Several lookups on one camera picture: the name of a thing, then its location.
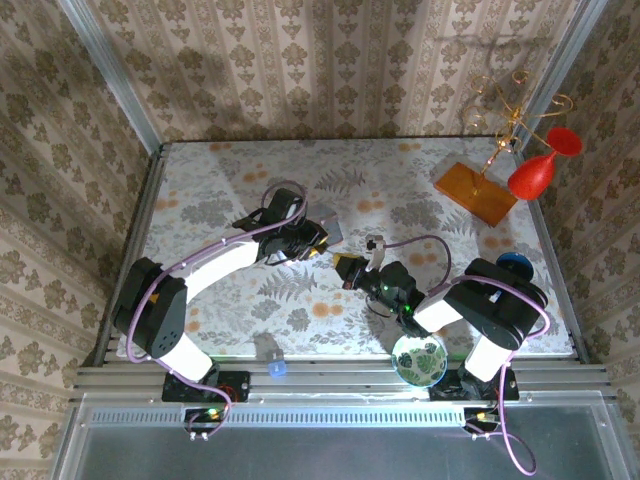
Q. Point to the pale lavender box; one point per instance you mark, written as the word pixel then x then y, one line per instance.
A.
pixel 327 222

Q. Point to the small clear blue-lit cup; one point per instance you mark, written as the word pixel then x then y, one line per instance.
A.
pixel 277 369

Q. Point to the green leaf pattern bowl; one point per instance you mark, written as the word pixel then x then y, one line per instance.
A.
pixel 419 360

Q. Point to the left circuit board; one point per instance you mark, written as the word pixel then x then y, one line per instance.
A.
pixel 205 417

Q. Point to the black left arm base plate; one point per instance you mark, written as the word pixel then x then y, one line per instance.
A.
pixel 235 385

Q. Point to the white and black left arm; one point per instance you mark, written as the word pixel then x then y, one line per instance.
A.
pixel 220 265

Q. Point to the aluminium front rail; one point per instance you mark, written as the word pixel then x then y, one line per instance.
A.
pixel 340 380

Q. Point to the aluminium frame post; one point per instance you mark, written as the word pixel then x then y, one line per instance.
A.
pixel 562 65
pixel 112 75

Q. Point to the blue cup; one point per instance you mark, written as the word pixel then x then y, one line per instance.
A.
pixel 515 261

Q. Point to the right circuit board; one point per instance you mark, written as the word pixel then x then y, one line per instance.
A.
pixel 482 419

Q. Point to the red goblet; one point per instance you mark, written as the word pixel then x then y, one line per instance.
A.
pixel 532 172

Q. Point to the grey metal front panel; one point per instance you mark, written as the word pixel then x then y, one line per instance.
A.
pixel 325 452

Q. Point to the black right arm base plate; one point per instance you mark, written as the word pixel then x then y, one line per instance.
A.
pixel 450 392

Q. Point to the circuit board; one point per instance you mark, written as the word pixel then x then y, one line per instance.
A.
pixel 205 417
pixel 482 419

